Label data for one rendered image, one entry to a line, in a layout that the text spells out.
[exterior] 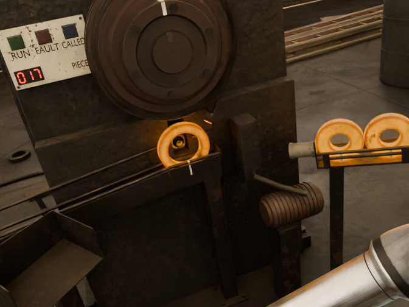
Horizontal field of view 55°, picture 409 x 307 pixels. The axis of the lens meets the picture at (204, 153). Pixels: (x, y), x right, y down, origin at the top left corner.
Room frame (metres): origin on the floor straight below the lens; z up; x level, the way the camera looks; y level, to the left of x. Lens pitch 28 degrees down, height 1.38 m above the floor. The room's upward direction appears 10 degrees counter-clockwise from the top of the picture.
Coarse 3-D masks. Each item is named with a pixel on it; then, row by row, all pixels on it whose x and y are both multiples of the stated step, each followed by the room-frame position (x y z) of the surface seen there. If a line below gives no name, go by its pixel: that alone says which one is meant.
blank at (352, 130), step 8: (336, 120) 1.20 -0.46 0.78; (344, 120) 1.19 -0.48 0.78; (320, 128) 1.22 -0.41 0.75; (328, 128) 1.19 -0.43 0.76; (336, 128) 1.18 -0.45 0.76; (344, 128) 1.17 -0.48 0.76; (352, 128) 1.16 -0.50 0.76; (360, 128) 1.18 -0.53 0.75; (320, 136) 1.20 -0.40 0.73; (328, 136) 1.19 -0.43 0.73; (352, 136) 1.16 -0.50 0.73; (360, 136) 1.15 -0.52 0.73; (320, 144) 1.20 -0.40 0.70; (328, 144) 1.19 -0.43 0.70; (352, 144) 1.16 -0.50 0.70; (360, 144) 1.15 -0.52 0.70; (336, 160) 1.18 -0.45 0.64; (344, 160) 1.17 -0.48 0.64
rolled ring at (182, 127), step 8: (168, 128) 1.25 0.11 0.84; (176, 128) 1.24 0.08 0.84; (184, 128) 1.24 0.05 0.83; (192, 128) 1.25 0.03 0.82; (200, 128) 1.26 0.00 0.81; (160, 136) 1.25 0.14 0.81; (168, 136) 1.23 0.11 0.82; (200, 136) 1.26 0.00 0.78; (160, 144) 1.22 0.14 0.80; (168, 144) 1.23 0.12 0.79; (200, 144) 1.26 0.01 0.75; (208, 144) 1.26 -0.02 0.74; (160, 152) 1.22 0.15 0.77; (168, 152) 1.23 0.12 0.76; (200, 152) 1.25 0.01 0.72; (208, 152) 1.26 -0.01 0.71; (168, 160) 1.22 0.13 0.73; (200, 160) 1.25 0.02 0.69
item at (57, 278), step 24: (48, 216) 1.03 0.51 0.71; (24, 240) 0.97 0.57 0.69; (48, 240) 1.01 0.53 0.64; (72, 240) 1.01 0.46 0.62; (96, 240) 0.92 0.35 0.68; (0, 264) 0.90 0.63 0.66; (24, 264) 0.94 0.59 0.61; (48, 264) 0.94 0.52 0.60; (72, 264) 0.92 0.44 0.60; (96, 264) 0.90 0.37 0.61; (0, 288) 0.75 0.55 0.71; (24, 288) 0.87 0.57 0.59; (48, 288) 0.85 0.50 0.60; (72, 288) 0.90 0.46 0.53
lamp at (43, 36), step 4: (36, 32) 1.26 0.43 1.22; (40, 32) 1.26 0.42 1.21; (44, 32) 1.26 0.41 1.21; (48, 32) 1.27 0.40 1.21; (40, 36) 1.26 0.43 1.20; (44, 36) 1.26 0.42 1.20; (48, 36) 1.27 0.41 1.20; (40, 40) 1.26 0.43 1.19; (44, 40) 1.26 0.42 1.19; (48, 40) 1.27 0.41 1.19
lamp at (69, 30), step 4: (72, 24) 1.29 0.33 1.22; (64, 28) 1.28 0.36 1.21; (68, 28) 1.28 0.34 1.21; (72, 28) 1.28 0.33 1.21; (64, 32) 1.28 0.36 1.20; (68, 32) 1.28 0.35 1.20; (72, 32) 1.28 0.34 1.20; (76, 32) 1.29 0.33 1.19; (68, 36) 1.28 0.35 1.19; (72, 36) 1.28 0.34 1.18; (76, 36) 1.28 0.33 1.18
